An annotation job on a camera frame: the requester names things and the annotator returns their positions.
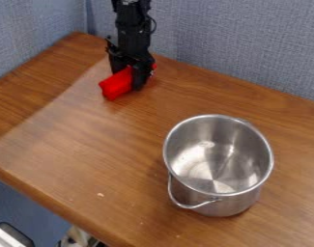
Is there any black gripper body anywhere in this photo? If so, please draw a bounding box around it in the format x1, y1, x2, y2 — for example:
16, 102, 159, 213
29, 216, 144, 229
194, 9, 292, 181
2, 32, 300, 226
107, 22, 156, 66

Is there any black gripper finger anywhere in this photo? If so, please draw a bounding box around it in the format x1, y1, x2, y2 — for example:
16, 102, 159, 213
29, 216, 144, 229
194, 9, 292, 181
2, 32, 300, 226
108, 48, 127, 73
132, 61, 156, 91

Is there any stainless steel pot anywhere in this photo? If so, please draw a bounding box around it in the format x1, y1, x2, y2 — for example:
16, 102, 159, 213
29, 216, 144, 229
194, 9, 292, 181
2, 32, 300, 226
163, 114, 274, 217

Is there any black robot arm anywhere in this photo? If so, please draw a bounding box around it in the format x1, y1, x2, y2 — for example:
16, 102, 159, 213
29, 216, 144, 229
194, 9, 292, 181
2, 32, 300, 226
107, 0, 158, 91

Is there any red rectangular block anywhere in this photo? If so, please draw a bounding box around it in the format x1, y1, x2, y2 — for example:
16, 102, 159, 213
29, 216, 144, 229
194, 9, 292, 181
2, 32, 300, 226
99, 65, 135, 100

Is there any white object under table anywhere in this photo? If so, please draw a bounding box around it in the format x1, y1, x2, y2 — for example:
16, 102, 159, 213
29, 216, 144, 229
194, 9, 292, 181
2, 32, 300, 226
57, 225, 105, 247

